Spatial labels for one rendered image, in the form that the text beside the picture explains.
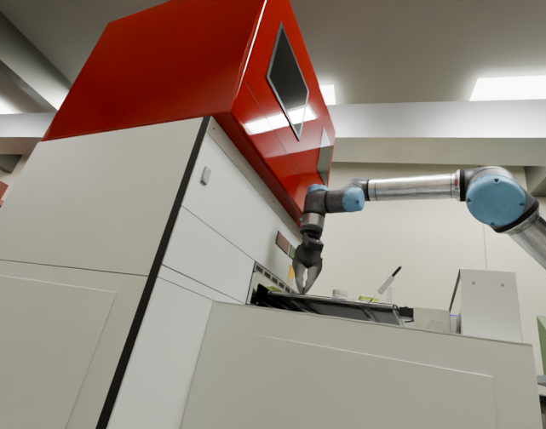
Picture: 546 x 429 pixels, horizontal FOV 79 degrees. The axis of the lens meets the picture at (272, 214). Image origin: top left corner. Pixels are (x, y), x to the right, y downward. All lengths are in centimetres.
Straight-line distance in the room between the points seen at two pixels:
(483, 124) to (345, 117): 105
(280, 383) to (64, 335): 44
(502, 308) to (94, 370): 76
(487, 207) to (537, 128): 224
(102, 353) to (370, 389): 49
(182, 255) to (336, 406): 42
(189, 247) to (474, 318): 59
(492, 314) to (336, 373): 31
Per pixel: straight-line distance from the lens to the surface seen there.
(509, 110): 322
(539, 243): 101
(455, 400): 68
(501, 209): 95
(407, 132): 295
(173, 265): 71
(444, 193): 110
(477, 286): 78
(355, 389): 69
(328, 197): 105
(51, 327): 85
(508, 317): 77
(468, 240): 465
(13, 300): 100
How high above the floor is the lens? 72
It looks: 23 degrees up
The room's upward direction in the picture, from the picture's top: 12 degrees clockwise
